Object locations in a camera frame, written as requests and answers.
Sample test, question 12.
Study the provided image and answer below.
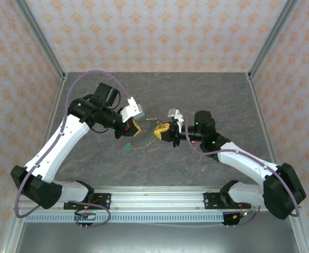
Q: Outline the grey metal panel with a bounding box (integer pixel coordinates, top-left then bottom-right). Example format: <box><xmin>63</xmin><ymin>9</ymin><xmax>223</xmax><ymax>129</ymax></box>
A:
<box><xmin>14</xmin><ymin>222</ymin><xmax>300</xmax><ymax>253</ymax></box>

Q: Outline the aluminium frame post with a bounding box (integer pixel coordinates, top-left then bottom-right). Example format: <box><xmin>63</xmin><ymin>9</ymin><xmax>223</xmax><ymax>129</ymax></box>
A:
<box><xmin>13</xmin><ymin>0</ymin><xmax>67</xmax><ymax>81</ymax></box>
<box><xmin>245</xmin><ymin>0</ymin><xmax>301</xmax><ymax>81</ymax></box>

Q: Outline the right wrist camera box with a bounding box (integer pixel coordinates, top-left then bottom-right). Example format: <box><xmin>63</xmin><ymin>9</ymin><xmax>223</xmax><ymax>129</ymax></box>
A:
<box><xmin>167</xmin><ymin>108</ymin><xmax>185</xmax><ymax>134</ymax></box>

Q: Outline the short aluminium frame leg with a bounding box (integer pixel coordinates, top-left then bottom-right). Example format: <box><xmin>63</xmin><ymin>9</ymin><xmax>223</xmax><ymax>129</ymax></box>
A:
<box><xmin>288</xmin><ymin>210</ymin><xmax>309</xmax><ymax>253</ymax></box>
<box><xmin>0</xmin><ymin>210</ymin><xmax>26</xmax><ymax>253</ymax></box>

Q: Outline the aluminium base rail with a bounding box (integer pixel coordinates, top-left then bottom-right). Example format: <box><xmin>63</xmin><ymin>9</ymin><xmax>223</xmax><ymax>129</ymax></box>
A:
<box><xmin>13</xmin><ymin>185</ymin><xmax>303</xmax><ymax>211</ymax></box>

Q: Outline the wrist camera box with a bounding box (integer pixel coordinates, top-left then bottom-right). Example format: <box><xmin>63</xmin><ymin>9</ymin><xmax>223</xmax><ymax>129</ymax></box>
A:
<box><xmin>167</xmin><ymin>108</ymin><xmax>185</xmax><ymax>134</ymax></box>
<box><xmin>119</xmin><ymin>96</ymin><xmax>146</xmax><ymax>123</ymax></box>

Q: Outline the slotted grey cable duct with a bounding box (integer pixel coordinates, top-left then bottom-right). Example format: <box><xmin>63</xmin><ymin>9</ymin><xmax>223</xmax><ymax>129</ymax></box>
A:
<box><xmin>24</xmin><ymin>212</ymin><xmax>225</xmax><ymax>223</ymax></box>

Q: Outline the small black controller board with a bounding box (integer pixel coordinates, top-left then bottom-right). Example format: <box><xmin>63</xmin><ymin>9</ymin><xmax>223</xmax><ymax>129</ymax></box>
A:
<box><xmin>223</xmin><ymin>209</ymin><xmax>253</xmax><ymax>230</ymax></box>
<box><xmin>74</xmin><ymin>209</ymin><xmax>97</xmax><ymax>230</ymax></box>

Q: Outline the aluminium table side rail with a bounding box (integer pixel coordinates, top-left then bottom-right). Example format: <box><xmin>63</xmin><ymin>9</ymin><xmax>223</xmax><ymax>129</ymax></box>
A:
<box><xmin>245</xmin><ymin>73</ymin><xmax>281</xmax><ymax>169</ymax></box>
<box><xmin>37</xmin><ymin>73</ymin><xmax>67</xmax><ymax>166</ymax></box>

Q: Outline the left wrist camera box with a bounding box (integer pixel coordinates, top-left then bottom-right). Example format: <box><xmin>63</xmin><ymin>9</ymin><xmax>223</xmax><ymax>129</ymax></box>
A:
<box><xmin>119</xmin><ymin>96</ymin><xmax>146</xmax><ymax>123</ymax></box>

